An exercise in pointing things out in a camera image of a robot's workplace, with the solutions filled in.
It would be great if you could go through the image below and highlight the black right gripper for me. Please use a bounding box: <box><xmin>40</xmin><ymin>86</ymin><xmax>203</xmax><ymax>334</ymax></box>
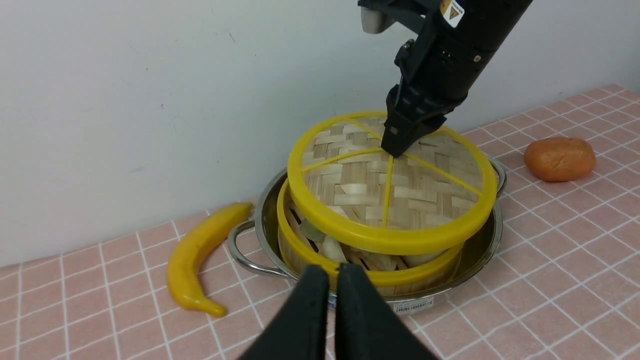
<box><xmin>358</xmin><ymin>0</ymin><xmax>531</xmax><ymax>158</ymax></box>

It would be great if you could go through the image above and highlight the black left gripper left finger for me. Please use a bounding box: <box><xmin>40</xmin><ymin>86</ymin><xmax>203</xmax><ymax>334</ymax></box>
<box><xmin>240</xmin><ymin>265</ymin><xmax>329</xmax><ymax>360</ymax></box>

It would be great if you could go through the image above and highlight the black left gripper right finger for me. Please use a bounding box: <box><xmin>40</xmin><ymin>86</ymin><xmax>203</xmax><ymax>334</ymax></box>
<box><xmin>334</xmin><ymin>263</ymin><xmax>438</xmax><ymax>360</ymax></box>

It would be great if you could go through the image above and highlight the yellow bamboo steamer basket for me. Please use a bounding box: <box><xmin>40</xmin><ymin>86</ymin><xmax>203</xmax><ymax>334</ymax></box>
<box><xmin>276</xmin><ymin>180</ymin><xmax>463</xmax><ymax>297</ymax></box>

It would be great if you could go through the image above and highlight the yellow woven steamer lid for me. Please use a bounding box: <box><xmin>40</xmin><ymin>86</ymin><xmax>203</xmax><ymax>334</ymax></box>
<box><xmin>286</xmin><ymin>111</ymin><xmax>499</xmax><ymax>256</ymax></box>

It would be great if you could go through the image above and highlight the stainless steel pot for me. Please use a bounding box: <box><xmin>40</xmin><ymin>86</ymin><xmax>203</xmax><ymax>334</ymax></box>
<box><xmin>227</xmin><ymin>169</ymin><xmax>503</xmax><ymax>315</ymax></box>

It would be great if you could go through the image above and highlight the yellow banana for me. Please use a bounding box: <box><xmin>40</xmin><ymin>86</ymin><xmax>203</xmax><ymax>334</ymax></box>
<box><xmin>166</xmin><ymin>202</ymin><xmax>254</xmax><ymax>318</ymax></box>

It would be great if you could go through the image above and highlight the orange brown potato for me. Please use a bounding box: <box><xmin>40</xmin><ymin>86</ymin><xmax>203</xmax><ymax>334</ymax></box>
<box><xmin>523</xmin><ymin>136</ymin><xmax>597</xmax><ymax>182</ymax></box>

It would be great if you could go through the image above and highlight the pink checkered tablecloth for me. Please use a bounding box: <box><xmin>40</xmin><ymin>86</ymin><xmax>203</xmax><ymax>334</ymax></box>
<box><xmin>0</xmin><ymin>84</ymin><xmax>640</xmax><ymax>360</ymax></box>

